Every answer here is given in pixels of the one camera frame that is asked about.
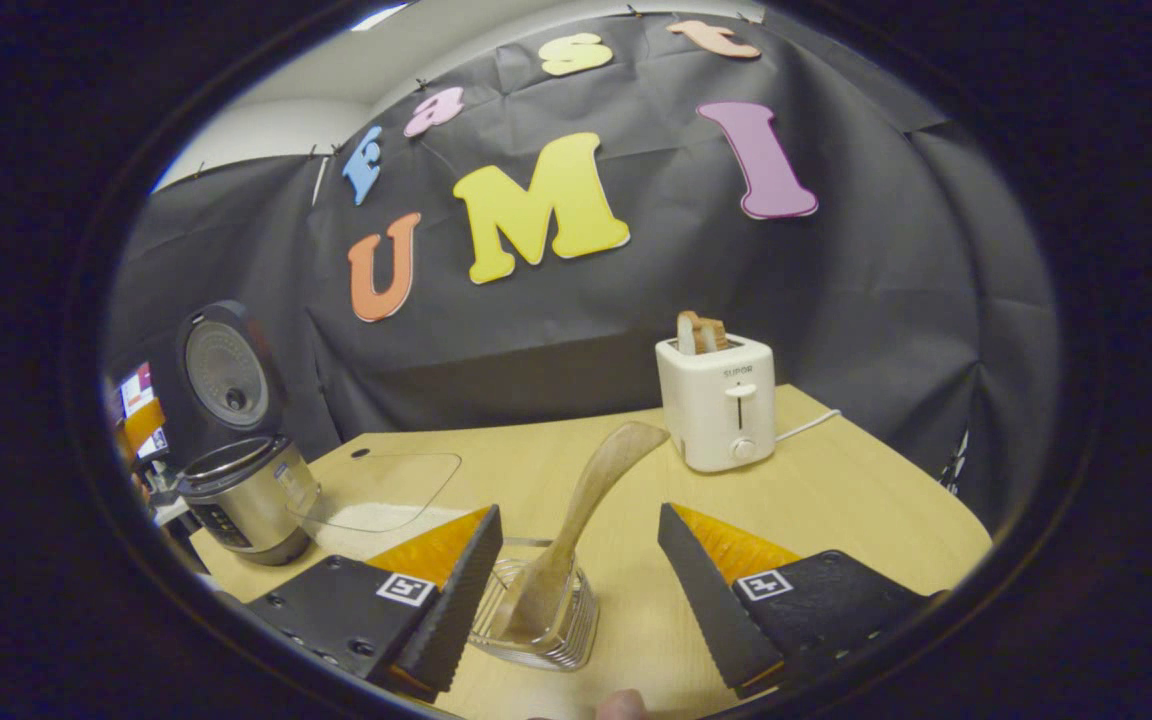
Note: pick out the toast slice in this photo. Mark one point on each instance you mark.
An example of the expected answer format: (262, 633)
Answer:
(701, 332)

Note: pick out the silver black rice cooker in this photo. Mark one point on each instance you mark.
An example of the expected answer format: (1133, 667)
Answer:
(246, 500)

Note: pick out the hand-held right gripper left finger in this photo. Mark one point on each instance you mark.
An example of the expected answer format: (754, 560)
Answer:
(456, 620)

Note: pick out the wooden spoon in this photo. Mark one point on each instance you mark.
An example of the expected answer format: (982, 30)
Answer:
(596, 480)

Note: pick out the computer monitor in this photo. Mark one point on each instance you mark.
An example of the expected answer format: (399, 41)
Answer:
(136, 385)

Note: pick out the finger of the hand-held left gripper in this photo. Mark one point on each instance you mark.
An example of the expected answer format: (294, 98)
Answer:
(144, 422)

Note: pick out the black backdrop cloth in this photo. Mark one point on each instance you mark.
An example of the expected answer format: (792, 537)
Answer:
(636, 330)

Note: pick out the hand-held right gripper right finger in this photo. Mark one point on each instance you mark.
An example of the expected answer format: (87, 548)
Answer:
(706, 610)

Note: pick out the white toaster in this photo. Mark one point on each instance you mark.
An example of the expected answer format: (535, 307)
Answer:
(716, 420)

